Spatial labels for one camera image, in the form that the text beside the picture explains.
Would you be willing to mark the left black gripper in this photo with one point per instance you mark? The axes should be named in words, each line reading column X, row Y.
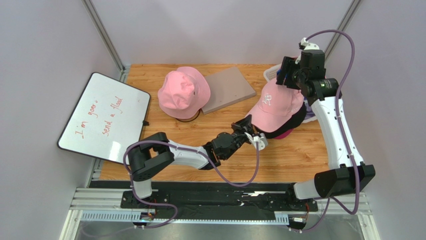
column 244, row 125

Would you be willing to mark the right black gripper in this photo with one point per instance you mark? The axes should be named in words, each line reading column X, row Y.
column 285, row 71

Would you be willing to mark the pink baseball cap white logo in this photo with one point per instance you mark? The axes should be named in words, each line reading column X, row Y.
column 276, row 105

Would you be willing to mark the magenta baseball cap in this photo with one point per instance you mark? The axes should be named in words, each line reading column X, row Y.
column 284, row 135

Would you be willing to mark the black NY baseball cap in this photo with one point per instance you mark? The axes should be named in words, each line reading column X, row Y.
column 294, row 122

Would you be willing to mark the pink bucket hat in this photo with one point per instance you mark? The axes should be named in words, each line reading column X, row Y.
column 184, row 92

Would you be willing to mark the lavender baseball cap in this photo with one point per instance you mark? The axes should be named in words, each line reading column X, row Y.
column 310, row 115

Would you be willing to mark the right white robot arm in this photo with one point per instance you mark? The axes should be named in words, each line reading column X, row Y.
column 347, row 173

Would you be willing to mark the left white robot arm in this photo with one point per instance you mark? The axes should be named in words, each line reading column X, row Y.
column 148, row 157

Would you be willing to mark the grey flat board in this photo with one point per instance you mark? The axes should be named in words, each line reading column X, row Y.
column 227, row 87

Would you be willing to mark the white plastic basket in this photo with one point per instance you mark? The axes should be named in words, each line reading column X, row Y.
column 272, row 72

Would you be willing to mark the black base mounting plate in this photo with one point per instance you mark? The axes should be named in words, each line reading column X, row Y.
column 219, row 201

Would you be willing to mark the white whiteboard with red writing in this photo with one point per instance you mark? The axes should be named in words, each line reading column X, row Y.
column 108, row 117

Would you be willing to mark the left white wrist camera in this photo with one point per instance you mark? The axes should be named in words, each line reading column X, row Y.
column 258, row 140

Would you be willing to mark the black wire hat stand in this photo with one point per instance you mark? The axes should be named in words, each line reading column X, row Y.
column 188, row 120

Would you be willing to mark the right corner aluminium post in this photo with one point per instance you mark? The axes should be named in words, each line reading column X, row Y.
column 343, row 25

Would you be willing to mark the corner aluminium post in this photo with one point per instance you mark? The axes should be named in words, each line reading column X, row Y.
column 343, row 25
column 96, row 19

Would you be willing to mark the left corner aluminium post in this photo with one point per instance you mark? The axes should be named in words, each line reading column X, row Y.
column 96, row 19

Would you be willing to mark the aluminium frame rail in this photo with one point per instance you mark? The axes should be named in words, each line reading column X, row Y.
column 103, row 204

